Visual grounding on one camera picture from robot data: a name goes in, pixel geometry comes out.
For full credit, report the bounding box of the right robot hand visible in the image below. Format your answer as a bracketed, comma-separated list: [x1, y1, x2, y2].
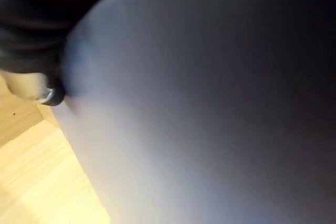
[0, 0, 137, 107]

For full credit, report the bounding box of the grey folder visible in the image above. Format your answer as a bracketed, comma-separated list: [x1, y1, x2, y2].
[51, 0, 336, 224]

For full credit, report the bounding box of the light wooden cabinet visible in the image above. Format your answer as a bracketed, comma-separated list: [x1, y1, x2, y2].
[0, 73, 111, 224]

